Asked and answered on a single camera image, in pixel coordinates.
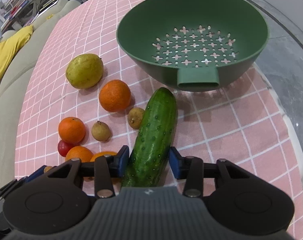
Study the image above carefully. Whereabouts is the green cucumber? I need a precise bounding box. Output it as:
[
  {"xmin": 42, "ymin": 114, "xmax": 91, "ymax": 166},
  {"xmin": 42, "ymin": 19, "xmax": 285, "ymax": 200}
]
[{"xmin": 122, "ymin": 87, "xmax": 177, "ymax": 187}]

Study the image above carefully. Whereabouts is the red cherry tomato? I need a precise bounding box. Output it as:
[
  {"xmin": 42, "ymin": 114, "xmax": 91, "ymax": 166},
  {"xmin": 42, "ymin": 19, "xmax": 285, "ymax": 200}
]
[{"xmin": 58, "ymin": 140, "xmax": 74, "ymax": 157}]

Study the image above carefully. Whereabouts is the small brown longan fruit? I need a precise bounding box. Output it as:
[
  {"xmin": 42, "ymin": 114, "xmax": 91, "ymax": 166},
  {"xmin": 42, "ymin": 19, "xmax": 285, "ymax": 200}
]
[{"xmin": 127, "ymin": 107, "xmax": 145, "ymax": 129}]

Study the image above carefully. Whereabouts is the large orange mandarin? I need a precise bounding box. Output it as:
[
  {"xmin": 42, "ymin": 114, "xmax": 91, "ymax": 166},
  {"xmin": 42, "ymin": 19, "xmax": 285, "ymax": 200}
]
[{"xmin": 98, "ymin": 80, "xmax": 132, "ymax": 112}]

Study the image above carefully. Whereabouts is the yellow-green pear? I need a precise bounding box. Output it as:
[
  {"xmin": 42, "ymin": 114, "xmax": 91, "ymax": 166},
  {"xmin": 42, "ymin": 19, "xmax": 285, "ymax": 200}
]
[{"xmin": 65, "ymin": 54, "xmax": 104, "ymax": 89}]

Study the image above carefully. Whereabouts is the pink checkered tablecloth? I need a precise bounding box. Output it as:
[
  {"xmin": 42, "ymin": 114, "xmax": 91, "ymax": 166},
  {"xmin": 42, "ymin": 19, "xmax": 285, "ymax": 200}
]
[{"xmin": 14, "ymin": 0, "xmax": 303, "ymax": 239}]

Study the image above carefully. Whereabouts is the beige sofa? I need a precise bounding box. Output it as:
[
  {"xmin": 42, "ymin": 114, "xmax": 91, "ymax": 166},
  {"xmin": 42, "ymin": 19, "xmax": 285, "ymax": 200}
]
[{"xmin": 0, "ymin": 0, "xmax": 80, "ymax": 188}]

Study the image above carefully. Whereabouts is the green colander bowl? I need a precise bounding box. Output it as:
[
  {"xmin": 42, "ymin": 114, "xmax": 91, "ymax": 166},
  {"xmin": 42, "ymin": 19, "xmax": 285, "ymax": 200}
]
[{"xmin": 116, "ymin": 0, "xmax": 269, "ymax": 92}]

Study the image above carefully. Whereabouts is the yellow cushion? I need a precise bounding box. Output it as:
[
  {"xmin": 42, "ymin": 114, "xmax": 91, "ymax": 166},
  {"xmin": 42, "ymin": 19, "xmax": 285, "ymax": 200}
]
[{"xmin": 0, "ymin": 25, "xmax": 33, "ymax": 80}]

